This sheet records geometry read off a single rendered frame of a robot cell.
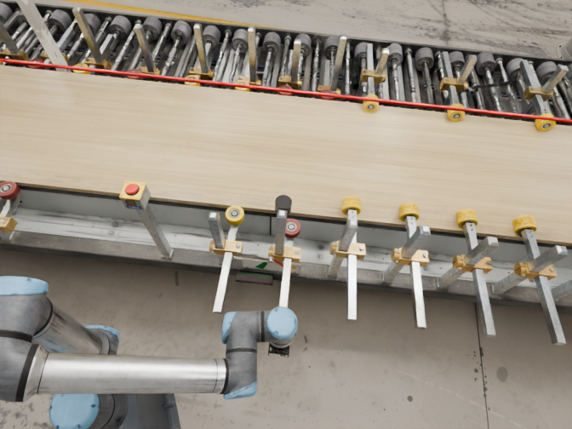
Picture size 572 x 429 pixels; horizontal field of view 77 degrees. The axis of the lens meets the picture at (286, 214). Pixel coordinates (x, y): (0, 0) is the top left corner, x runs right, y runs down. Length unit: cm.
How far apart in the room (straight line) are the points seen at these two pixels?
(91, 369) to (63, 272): 180
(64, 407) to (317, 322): 139
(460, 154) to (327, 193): 73
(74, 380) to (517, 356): 239
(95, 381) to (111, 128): 133
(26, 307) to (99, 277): 164
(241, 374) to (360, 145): 123
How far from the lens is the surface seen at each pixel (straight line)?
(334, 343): 232
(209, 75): 227
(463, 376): 253
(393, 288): 173
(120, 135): 196
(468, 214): 170
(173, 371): 101
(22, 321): 100
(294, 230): 152
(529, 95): 248
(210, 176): 169
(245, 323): 109
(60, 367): 98
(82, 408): 150
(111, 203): 190
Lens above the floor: 224
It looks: 59 degrees down
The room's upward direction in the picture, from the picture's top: 5 degrees clockwise
